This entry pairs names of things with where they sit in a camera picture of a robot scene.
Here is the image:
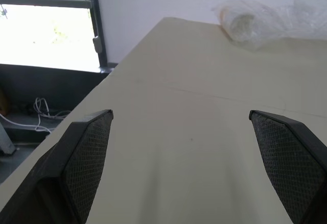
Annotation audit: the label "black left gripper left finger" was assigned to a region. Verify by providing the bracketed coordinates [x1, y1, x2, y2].
[0, 109, 114, 224]

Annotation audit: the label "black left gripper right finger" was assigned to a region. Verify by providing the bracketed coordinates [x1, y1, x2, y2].
[248, 109, 327, 224]

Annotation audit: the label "clear plastic wrapped roll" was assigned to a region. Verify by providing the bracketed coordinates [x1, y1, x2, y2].
[211, 0, 327, 52]

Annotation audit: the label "window with dark frame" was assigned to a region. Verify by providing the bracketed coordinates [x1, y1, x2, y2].
[0, 0, 119, 74]

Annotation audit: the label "white cable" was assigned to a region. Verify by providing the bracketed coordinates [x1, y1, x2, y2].
[0, 97, 71, 133]

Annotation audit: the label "blind cord with white weight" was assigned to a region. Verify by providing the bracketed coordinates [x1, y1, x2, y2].
[81, 0, 102, 53]

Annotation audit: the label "grey metal stand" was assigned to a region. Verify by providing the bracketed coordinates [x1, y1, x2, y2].
[0, 118, 16, 155]

